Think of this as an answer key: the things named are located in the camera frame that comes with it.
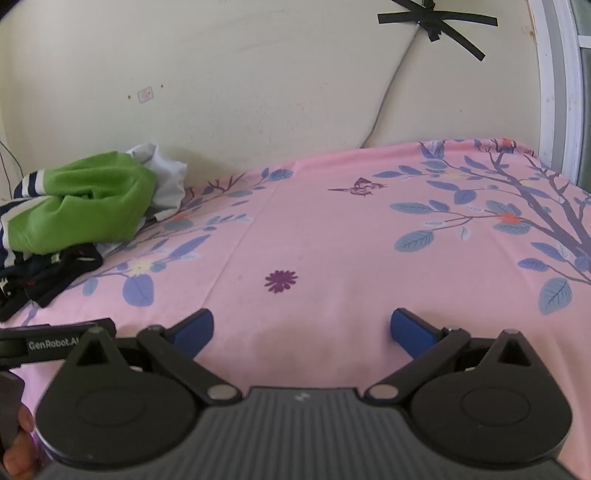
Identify black tape cross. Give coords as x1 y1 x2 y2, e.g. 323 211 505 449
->
377 0 499 64

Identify black patterned clothes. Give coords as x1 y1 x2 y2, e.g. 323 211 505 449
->
0 242 103 323

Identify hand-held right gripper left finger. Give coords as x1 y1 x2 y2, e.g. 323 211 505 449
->
69 308 243 408

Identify person's left hand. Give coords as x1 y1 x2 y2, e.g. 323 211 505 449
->
0 406 42 480

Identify thin black cable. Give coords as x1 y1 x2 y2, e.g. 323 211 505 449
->
0 137 25 197

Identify grey wall cable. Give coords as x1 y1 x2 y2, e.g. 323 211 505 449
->
359 23 423 150

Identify green navy striped garment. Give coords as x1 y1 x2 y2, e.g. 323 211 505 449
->
0 151 158 269

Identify white cloth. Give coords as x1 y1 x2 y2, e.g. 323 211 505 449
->
99 144 188 257

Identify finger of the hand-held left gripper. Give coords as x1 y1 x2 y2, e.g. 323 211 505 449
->
0 318 116 370

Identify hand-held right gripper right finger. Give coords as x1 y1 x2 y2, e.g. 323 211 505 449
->
364 307 533 408

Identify white window frame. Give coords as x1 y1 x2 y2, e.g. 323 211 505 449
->
527 0 591 188

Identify pink floral bedsheet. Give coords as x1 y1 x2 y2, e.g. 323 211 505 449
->
0 137 591 480

